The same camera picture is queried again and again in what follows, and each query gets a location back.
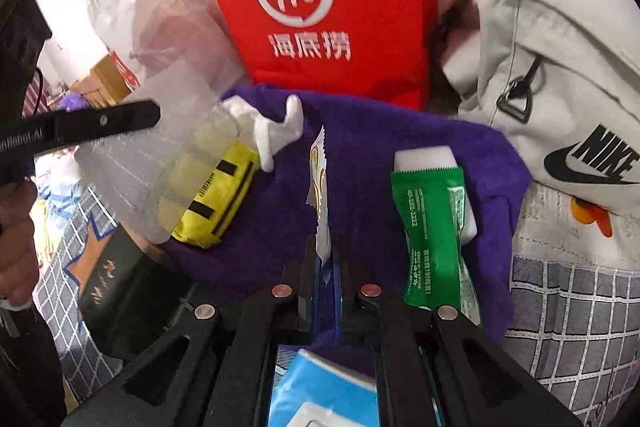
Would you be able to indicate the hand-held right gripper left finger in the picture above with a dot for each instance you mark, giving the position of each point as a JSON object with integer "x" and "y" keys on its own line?
{"x": 310, "y": 292}

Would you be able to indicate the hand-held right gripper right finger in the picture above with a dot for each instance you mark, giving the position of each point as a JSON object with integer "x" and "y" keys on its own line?
{"x": 341, "y": 292}

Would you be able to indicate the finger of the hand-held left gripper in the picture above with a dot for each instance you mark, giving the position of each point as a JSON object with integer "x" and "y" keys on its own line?
{"x": 90, "y": 124}

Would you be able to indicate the small white sachet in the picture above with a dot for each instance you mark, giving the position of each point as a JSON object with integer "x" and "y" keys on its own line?
{"x": 318, "y": 187}

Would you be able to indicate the green white tissue pack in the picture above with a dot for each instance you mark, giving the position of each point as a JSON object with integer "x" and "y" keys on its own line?
{"x": 430, "y": 227}

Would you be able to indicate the white plastic shopping bag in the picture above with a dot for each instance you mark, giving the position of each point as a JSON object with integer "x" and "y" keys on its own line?
{"x": 130, "y": 7}

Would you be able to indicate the yellow zip pouch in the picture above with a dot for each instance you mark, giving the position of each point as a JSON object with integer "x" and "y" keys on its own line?
{"x": 225, "y": 197}

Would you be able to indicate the white cotton gloves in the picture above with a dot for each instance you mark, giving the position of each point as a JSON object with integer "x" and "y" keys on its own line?
{"x": 280, "y": 132}

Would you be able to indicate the person's left hand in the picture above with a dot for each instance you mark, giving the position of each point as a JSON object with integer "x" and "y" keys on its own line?
{"x": 17, "y": 247}

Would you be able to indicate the purple plush toy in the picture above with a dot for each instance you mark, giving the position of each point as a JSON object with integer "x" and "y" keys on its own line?
{"x": 75, "y": 102}

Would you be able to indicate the wooden headboard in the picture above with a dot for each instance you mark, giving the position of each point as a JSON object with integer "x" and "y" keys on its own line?
{"x": 107, "y": 79}

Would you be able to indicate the colourful quilt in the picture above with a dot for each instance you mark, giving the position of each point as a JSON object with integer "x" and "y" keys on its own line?
{"x": 55, "y": 184}

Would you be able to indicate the blue tissue pack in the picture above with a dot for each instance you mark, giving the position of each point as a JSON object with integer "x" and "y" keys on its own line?
{"x": 320, "y": 382}

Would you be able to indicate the purple towel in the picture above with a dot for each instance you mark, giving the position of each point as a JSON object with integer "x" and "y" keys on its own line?
{"x": 360, "y": 147}

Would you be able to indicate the dark tea box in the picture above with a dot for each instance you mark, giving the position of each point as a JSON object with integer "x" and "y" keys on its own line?
{"x": 115, "y": 277}

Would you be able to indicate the fruit print bed sheet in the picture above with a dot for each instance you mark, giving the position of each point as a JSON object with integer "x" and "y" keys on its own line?
{"x": 550, "y": 227}

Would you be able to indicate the grey checkered blanket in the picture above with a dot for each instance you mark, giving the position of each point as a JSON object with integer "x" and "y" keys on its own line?
{"x": 575, "y": 307}

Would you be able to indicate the grey waist bag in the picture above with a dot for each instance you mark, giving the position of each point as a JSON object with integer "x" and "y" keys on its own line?
{"x": 575, "y": 82}

